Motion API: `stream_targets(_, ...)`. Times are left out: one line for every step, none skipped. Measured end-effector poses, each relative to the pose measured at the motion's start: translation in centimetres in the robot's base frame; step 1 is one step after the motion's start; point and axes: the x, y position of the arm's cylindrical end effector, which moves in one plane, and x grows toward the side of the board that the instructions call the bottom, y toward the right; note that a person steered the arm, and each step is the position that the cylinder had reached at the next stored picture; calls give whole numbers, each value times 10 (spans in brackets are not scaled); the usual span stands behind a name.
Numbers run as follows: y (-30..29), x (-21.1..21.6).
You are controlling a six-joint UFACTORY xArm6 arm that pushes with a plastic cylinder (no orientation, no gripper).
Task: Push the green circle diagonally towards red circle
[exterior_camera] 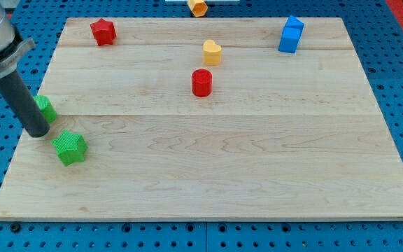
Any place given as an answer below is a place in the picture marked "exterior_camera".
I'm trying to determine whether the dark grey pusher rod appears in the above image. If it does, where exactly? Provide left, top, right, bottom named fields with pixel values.
left=0, top=71, right=50, bottom=137

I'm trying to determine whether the green cylinder block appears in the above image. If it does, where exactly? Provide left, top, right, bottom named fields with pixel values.
left=34, top=95, right=57, bottom=123

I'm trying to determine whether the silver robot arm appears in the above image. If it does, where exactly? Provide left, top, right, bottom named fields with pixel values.
left=0, top=4, right=50, bottom=137

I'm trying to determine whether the green star block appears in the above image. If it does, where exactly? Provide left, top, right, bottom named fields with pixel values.
left=51, top=129, right=87, bottom=166

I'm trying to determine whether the red star block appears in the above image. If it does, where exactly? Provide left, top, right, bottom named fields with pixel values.
left=90, top=18, right=117, bottom=46

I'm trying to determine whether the wooden board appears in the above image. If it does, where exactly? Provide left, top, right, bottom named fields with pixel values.
left=0, top=17, right=403, bottom=222

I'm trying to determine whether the red cylinder block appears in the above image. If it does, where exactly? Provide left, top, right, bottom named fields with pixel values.
left=191, top=69, right=212, bottom=97

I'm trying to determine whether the yellow heart block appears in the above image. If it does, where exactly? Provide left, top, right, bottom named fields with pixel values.
left=202, top=39, right=222, bottom=66

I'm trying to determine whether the yellow hexagon block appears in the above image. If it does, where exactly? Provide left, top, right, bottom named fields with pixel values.
left=187, top=0, right=208, bottom=18

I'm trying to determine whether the blue cube block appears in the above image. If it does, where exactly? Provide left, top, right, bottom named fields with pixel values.
left=278, top=27, right=302, bottom=53

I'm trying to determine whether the blue pentagon block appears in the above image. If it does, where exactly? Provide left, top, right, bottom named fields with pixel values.
left=285, top=15, right=304, bottom=34

